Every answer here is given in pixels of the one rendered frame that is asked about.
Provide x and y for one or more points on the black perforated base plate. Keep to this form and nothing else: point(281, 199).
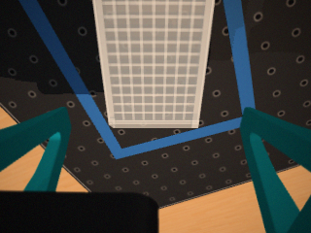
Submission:
point(278, 34)

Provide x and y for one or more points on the blue tape outline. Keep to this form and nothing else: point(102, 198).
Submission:
point(238, 42)

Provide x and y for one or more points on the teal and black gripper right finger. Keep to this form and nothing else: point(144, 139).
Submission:
point(277, 207)

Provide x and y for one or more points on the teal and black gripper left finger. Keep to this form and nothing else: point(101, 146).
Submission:
point(19, 139)

